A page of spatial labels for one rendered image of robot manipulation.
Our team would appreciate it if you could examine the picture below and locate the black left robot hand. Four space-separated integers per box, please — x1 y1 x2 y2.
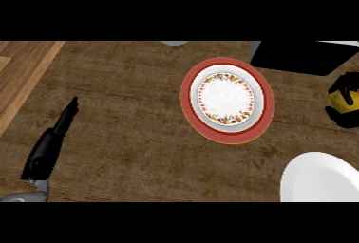
19 96 80 182

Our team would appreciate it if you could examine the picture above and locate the white floral rimmed plate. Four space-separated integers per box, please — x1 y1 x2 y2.
189 64 266 134

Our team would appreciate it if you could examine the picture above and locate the plain white plate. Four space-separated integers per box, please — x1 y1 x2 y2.
279 151 359 203

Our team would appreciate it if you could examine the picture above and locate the red oval placemat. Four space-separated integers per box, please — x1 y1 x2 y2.
179 56 276 145

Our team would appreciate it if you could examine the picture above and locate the grey round object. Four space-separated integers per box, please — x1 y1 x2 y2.
160 40 191 47

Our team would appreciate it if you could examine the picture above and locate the black flat appliance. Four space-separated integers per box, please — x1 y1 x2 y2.
248 40 359 77

